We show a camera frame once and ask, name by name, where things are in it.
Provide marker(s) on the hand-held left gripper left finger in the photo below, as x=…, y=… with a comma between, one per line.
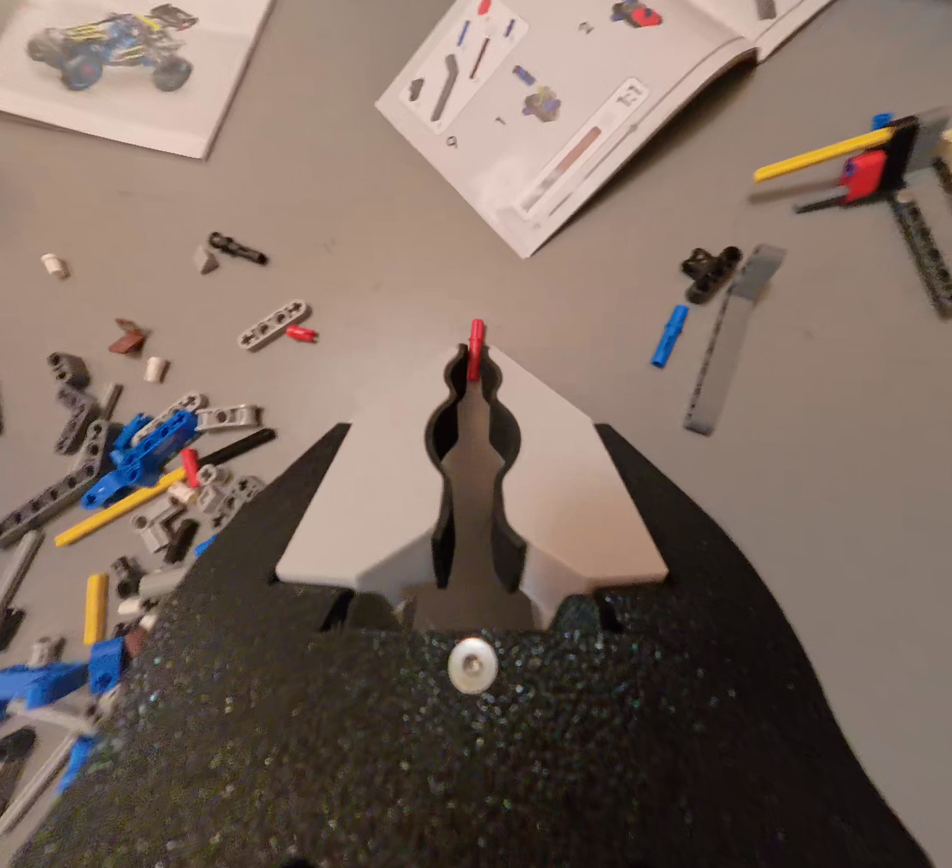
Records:
x=372, y=496

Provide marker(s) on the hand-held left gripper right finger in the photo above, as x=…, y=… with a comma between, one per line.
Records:
x=580, y=503

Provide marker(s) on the red lego pin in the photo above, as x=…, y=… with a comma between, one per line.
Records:
x=476, y=354
x=297, y=333

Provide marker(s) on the pile of lego pieces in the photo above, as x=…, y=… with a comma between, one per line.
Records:
x=141, y=451

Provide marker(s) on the black lego connector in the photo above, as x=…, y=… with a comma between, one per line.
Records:
x=706, y=280

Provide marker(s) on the blue lego pin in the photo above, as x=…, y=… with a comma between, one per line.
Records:
x=669, y=336

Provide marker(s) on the light grey lego beam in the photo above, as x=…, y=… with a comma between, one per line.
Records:
x=271, y=325

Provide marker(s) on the dark grey bent lego beam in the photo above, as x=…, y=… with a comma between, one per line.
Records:
x=725, y=354

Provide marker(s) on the small white lego piece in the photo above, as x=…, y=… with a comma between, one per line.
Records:
x=55, y=265
x=156, y=369

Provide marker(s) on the black lego pin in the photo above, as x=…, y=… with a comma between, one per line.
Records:
x=238, y=248

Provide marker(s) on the small grey lego piece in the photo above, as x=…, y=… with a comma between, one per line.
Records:
x=206, y=262

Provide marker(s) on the small brown lego piece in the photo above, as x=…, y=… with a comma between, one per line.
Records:
x=128, y=340

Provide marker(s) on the partly built lego assembly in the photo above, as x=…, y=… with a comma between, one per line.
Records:
x=863, y=172

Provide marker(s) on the open lego instruction booklet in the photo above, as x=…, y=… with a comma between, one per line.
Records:
x=580, y=64

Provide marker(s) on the closed lego instruction booklet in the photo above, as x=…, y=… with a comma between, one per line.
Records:
x=134, y=49

